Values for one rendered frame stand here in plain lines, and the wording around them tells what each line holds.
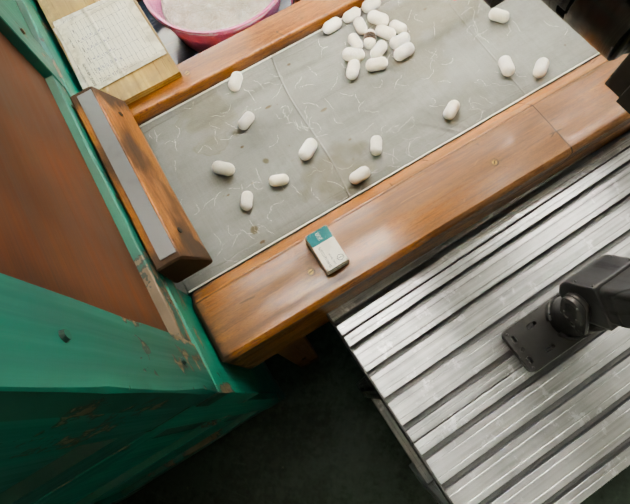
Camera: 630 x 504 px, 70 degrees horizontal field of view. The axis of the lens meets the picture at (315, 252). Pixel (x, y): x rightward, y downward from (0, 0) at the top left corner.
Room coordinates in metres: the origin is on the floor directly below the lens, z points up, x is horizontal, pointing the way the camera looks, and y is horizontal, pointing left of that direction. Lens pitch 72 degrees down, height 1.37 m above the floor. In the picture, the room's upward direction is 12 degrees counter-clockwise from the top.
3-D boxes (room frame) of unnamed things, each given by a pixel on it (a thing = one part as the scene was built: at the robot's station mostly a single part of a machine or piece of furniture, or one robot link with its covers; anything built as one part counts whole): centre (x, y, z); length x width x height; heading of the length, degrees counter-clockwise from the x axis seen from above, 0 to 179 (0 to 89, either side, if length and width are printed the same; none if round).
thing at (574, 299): (0.05, -0.34, 0.77); 0.09 x 0.06 x 0.06; 111
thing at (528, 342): (0.04, -0.35, 0.71); 0.20 x 0.07 x 0.08; 111
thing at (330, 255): (0.19, -0.02, 0.78); 0.06 x 0.04 x 0.02; 20
